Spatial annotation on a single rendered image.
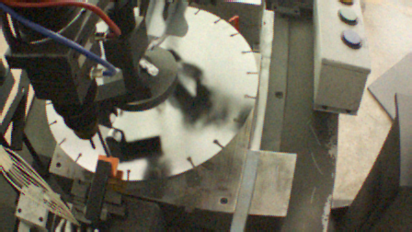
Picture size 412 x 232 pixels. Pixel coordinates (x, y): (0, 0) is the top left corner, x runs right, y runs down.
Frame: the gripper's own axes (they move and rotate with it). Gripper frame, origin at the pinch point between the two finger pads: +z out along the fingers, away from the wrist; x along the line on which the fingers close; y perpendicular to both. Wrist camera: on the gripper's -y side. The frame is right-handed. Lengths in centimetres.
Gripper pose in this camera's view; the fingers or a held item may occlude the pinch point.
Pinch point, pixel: (151, 40)
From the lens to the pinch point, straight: 67.8
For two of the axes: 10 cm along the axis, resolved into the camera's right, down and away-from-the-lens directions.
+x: 7.9, -0.7, 6.0
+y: 5.4, 5.3, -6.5
